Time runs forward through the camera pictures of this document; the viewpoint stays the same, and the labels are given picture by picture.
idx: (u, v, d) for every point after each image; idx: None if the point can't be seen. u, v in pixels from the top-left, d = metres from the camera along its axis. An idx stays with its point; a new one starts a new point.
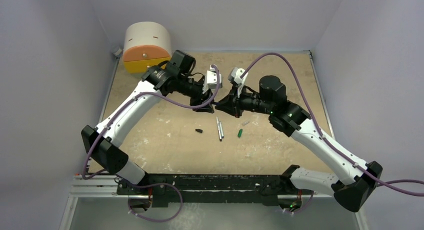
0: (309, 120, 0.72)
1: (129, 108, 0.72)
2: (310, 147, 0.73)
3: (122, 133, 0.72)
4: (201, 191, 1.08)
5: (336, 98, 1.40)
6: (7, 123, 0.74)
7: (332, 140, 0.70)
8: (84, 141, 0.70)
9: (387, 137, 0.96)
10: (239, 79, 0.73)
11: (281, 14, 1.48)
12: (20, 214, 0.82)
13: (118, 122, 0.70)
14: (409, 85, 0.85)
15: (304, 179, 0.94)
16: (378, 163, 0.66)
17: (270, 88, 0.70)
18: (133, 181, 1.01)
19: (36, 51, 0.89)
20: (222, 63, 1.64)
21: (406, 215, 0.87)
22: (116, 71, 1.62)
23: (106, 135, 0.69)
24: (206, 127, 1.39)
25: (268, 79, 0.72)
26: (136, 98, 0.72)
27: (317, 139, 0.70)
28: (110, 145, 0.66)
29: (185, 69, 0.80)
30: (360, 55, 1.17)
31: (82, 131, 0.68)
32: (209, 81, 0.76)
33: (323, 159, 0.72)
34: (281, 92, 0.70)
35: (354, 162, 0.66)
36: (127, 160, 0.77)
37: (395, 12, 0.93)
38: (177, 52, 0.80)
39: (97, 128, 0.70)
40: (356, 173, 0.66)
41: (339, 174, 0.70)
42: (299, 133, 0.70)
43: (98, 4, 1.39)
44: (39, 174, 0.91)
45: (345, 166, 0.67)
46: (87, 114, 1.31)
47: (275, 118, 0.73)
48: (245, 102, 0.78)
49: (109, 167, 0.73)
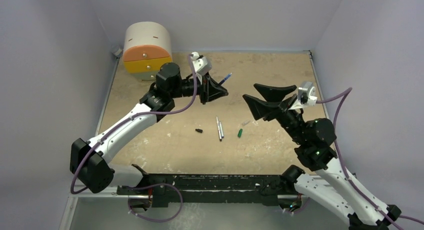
0: (336, 160, 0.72)
1: (124, 126, 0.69)
2: (334, 185, 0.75)
3: (114, 149, 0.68)
4: (201, 191, 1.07)
5: (336, 98, 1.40)
6: (7, 123, 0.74)
7: (355, 180, 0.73)
8: (72, 154, 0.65)
9: (387, 137, 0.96)
10: (313, 102, 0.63)
11: (281, 14, 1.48)
12: (20, 214, 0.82)
13: (112, 138, 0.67)
14: (409, 85, 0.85)
15: (312, 193, 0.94)
16: (398, 208, 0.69)
17: (324, 139, 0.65)
18: (131, 184, 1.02)
19: (36, 51, 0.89)
20: (222, 63, 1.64)
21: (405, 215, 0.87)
22: (116, 71, 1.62)
23: (97, 149, 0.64)
24: (206, 127, 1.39)
25: (325, 122, 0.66)
26: (132, 118, 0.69)
27: (343, 179, 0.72)
28: (101, 160, 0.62)
29: (175, 86, 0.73)
30: (360, 56, 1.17)
31: (73, 143, 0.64)
32: (196, 69, 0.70)
33: (345, 196, 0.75)
34: (329, 143, 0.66)
35: (377, 206, 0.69)
36: (112, 179, 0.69)
37: (395, 12, 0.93)
38: (157, 76, 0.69)
39: (90, 141, 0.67)
40: (378, 217, 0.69)
41: (360, 214, 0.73)
42: (326, 172, 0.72)
43: (98, 4, 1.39)
44: (39, 174, 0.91)
45: (368, 209, 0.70)
46: (87, 114, 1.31)
47: (304, 157, 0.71)
48: (284, 119, 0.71)
49: (91, 185, 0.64)
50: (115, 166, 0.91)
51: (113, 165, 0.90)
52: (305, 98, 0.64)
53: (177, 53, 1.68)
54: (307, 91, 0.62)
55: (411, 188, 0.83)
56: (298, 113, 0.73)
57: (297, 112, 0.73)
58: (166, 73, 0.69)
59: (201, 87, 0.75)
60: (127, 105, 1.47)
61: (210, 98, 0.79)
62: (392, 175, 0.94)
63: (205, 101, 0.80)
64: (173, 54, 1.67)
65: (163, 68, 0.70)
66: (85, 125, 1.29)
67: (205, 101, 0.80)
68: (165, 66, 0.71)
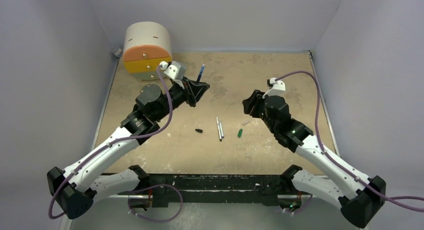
0: (312, 136, 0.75)
1: (101, 155, 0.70)
2: (312, 161, 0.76)
3: (90, 178, 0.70)
4: (201, 191, 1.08)
5: (335, 99, 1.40)
6: (7, 123, 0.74)
7: (333, 154, 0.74)
8: (49, 184, 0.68)
9: (387, 137, 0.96)
10: (273, 81, 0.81)
11: (281, 13, 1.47)
12: (20, 215, 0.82)
13: (87, 168, 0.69)
14: (409, 86, 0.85)
15: (309, 185, 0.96)
16: (381, 178, 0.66)
17: (275, 107, 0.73)
18: (130, 188, 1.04)
19: (36, 52, 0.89)
20: (222, 63, 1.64)
21: (404, 215, 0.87)
22: (116, 71, 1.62)
23: (71, 180, 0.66)
24: (206, 127, 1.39)
25: (275, 97, 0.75)
26: (110, 145, 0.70)
27: (319, 153, 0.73)
28: (73, 193, 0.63)
29: (161, 108, 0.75)
30: (360, 56, 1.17)
31: (48, 172, 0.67)
32: (173, 76, 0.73)
33: (326, 173, 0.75)
34: (283, 111, 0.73)
35: (355, 176, 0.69)
36: (91, 204, 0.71)
37: (395, 12, 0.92)
38: (137, 98, 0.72)
39: (65, 170, 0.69)
40: (358, 186, 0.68)
41: (342, 188, 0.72)
42: (302, 148, 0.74)
43: (97, 4, 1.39)
44: (39, 174, 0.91)
45: (347, 180, 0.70)
46: (87, 114, 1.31)
47: (280, 136, 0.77)
48: (260, 106, 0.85)
49: (68, 213, 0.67)
50: (102, 182, 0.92)
51: (98, 182, 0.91)
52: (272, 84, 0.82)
53: (177, 53, 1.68)
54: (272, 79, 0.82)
55: (410, 187, 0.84)
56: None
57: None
58: (146, 96, 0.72)
59: (185, 91, 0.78)
60: (128, 105, 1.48)
61: (197, 98, 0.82)
62: (391, 175, 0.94)
63: (194, 102, 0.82)
64: (173, 54, 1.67)
65: (143, 91, 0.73)
66: (85, 125, 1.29)
67: (195, 103, 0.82)
68: (146, 88, 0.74)
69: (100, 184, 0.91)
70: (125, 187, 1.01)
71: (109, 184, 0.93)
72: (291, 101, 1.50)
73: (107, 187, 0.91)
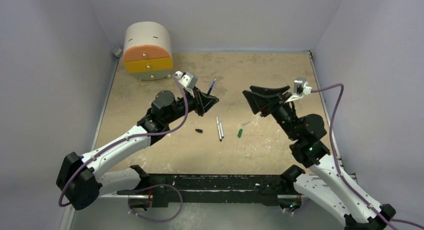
0: (328, 156, 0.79)
1: (120, 146, 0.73)
2: (327, 181, 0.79)
3: (105, 167, 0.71)
4: (201, 191, 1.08)
5: (335, 99, 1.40)
6: (7, 123, 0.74)
7: (348, 178, 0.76)
8: (62, 168, 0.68)
9: (387, 137, 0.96)
10: (308, 91, 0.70)
11: (281, 13, 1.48)
12: (20, 214, 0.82)
13: (105, 156, 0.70)
14: (409, 86, 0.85)
15: (311, 193, 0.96)
16: (392, 206, 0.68)
17: (314, 133, 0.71)
18: (131, 187, 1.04)
19: (36, 51, 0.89)
20: (222, 63, 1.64)
21: (404, 215, 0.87)
22: (116, 71, 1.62)
23: (89, 165, 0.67)
24: (206, 127, 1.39)
25: (314, 117, 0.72)
26: (128, 138, 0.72)
27: (335, 175, 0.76)
28: (91, 177, 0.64)
29: (172, 112, 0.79)
30: (360, 56, 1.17)
31: (66, 157, 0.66)
32: (185, 84, 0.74)
33: (340, 195, 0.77)
34: (320, 138, 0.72)
35: (368, 203, 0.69)
36: (96, 197, 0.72)
37: (395, 12, 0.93)
38: (153, 103, 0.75)
39: (83, 156, 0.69)
40: (370, 214, 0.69)
41: (354, 213, 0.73)
42: (318, 168, 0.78)
43: (97, 4, 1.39)
44: (39, 174, 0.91)
45: (359, 205, 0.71)
46: (87, 114, 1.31)
47: (298, 153, 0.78)
48: (279, 112, 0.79)
49: (75, 201, 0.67)
50: (107, 177, 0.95)
51: (104, 176, 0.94)
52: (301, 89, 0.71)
53: (177, 53, 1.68)
54: (302, 83, 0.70)
55: (410, 187, 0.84)
56: (293, 109, 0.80)
57: (290, 108, 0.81)
58: (161, 101, 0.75)
59: (195, 100, 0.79)
60: (128, 105, 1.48)
61: (206, 109, 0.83)
62: (391, 175, 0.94)
63: (202, 112, 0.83)
64: (174, 54, 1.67)
65: (158, 97, 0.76)
66: (85, 125, 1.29)
67: (202, 113, 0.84)
68: (161, 94, 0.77)
69: (106, 178, 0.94)
70: (125, 186, 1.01)
71: (113, 179, 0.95)
72: None
73: (111, 182, 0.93)
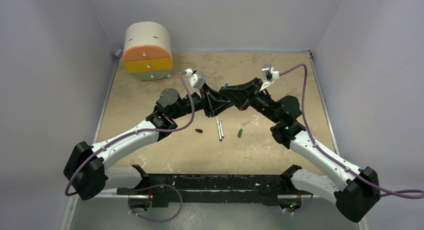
0: (304, 132, 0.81)
1: (129, 138, 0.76)
2: (306, 155, 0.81)
3: (114, 158, 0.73)
4: (201, 191, 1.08)
5: (335, 99, 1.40)
6: (6, 123, 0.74)
7: (325, 148, 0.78)
8: (71, 158, 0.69)
9: (386, 137, 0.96)
10: (277, 76, 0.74)
11: (281, 14, 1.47)
12: (20, 214, 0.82)
13: (114, 147, 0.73)
14: (409, 86, 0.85)
15: (306, 183, 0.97)
16: (372, 169, 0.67)
17: (289, 113, 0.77)
18: (130, 186, 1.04)
19: (36, 52, 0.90)
20: (222, 63, 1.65)
21: (404, 215, 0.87)
22: (116, 71, 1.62)
23: (99, 155, 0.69)
24: (206, 127, 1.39)
25: (288, 100, 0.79)
26: (137, 132, 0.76)
27: (311, 147, 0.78)
28: (101, 166, 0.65)
29: (177, 109, 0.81)
30: (360, 56, 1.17)
31: (76, 146, 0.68)
32: (192, 84, 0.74)
33: (320, 166, 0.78)
34: (294, 118, 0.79)
35: (345, 166, 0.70)
36: (102, 188, 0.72)
37: (395, 12, 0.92)
38: (158, 101, 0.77)
39: (93, 146, 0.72)
40: (348, 176, 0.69)
41: (336, 180, 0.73)
42: (295, 142, 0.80)
43: (97, 4, 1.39)
44: (38, 174, 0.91)
45: (337, 170, 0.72)
46: (87, 114, 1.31)
47: (277, 133, 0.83)
48: (256, 101, 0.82)
49: (82, 192, 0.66)
50: (111, 172, 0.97)
51: (109, 170, 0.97)
52: (270, 75, 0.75)
53: (177, 53, 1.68)
54: (269, 70, 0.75)
55: (410, 187, 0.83)
56: (268, 95, 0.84)
57: (265, 94, 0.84)
58: (166, 99, 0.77)
59: (203, 101, 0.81)
60: (128, 105, 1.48)
61: (215, 111, 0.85)
62: (391, 174, 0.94)
63: (211, 113, 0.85)
64: (173, 54, 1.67)
65: (163, 95, 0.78)
66: (85, 125, 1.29)
67: (211, 114, 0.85)
68: (165, 92, 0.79)
69: (110, 172, 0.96)
70: (125, 185, 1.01)
71: (118, 174, 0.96)
72: None
73: (116, 176, 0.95)
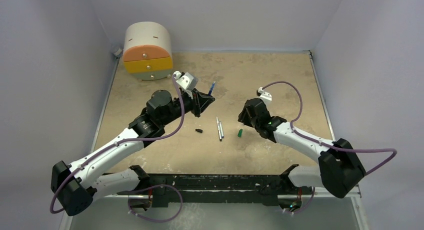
0: (284, 123, 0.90)
1: (109, 152, 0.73)
2: (288, 143, 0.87)
3: (95, 175, 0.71)
4: (201, 191, 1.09)
5: (335, 98, 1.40)
6: (6, 123, 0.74)
7: (303, 132, 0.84)
8: (53, 176, 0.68)
9: (386, 137, 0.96)
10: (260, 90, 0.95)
11: (281, 13, 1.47)
12: (21, 215, 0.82)
13: (93, 164, 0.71)
14: (409, 86, 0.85)
15: (301, 175, 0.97)
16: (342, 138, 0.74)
17: (250, 104, 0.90)
18: (130, 187, 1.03)
19: (36, 52, 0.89)
20: (222, 63, 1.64)
21: (403, 214, 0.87)
22: (115, 71, 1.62)
23: (77, 175, 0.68)
24: (206, 127, 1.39)
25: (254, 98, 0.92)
26: (117, 144, 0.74)
27: (290, 133, 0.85)
28: (78, 187, 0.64)
29: (168, 113, 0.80)
30: (359, 56, 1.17)
31: (54, 165, 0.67)
32: (184, 86, 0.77)
33: (301, 149, 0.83)
34: (260, 106, 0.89)
35: (318, 140, 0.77)
36: (90, 203, 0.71)
37: (395, 13, 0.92)
38: (148, 102, 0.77)
39: (71, 165, 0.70)
40: (322, 149, 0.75)
41: (314, 156, 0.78)
42: (277, 133, 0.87)
43: (97, 4, 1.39)
44: (38, 175, 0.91)
45: (313, 146, 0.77)
46: (87, 113, 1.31)
47: (262, 129, 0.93)
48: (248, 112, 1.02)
49: (67, 209, 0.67)
50: (103, 181, 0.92)
51: (100, 180, 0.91)
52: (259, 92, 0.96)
53: (177, 53, 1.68)
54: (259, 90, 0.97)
55: (409, 186, 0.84)
56: None
57: None
58: (157, 101, 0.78)
59: (193, 101, 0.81)
60: (127, 105, 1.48)
61: (202, 109, 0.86)
62: (390, 174, 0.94)
63: (199, 113, 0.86)
64: (174, 54, 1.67)
65: (154, 96, 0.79)
66: (85, 125, 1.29)
67: (199, 113, 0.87)
68: (157, 94, 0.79)
69: (101, 182, 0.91)
70: (125, 187, 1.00)
71: (109, 184, 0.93)
72: (291, 100, 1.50)
73: (107, 187, 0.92)
